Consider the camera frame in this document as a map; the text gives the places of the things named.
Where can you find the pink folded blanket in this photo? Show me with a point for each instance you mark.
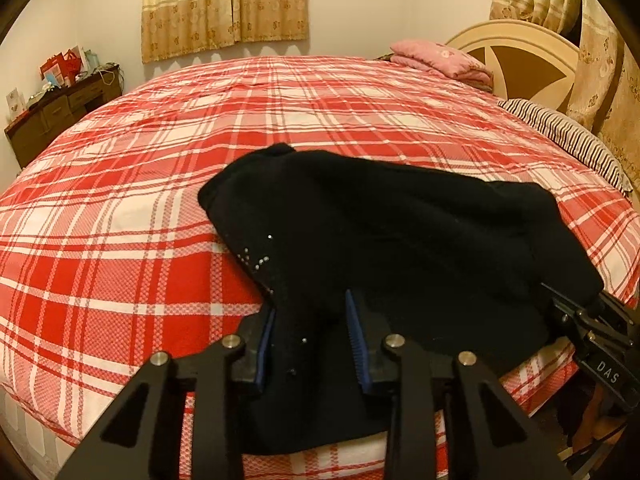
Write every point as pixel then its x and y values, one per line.
pixel 440 60

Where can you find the bed with red plaid sheet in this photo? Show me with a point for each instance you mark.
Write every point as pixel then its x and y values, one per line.
pixel 150 185

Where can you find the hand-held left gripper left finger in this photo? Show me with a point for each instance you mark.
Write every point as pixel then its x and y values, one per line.
pixel 265 347

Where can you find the striped pillow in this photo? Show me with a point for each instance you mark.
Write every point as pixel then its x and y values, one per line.
pixel 570 137

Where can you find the white card box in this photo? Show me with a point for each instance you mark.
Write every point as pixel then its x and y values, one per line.
pixel 16 102

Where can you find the cream wooden headboard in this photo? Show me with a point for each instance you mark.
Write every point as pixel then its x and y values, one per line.
pixel 530 65

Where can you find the brown wooden desk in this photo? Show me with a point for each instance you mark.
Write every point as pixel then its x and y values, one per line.
pixel 55 115

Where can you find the beige floral curtain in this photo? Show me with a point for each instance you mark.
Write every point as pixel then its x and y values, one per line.
pixel 220 5
pixel 600 60

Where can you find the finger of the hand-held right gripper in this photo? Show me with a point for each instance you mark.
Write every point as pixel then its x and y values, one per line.
pixel 617 315
pixel 567 315

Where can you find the black pants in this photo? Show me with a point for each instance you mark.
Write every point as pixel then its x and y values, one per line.
pixel 400 240

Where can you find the light blue box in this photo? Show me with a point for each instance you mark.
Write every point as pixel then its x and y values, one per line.
pixel 91 61

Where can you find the red gift bag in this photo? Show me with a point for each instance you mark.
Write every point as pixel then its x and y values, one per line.
pixel 60 69

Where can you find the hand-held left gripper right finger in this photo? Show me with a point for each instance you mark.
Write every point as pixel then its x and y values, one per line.
pixel 356 345

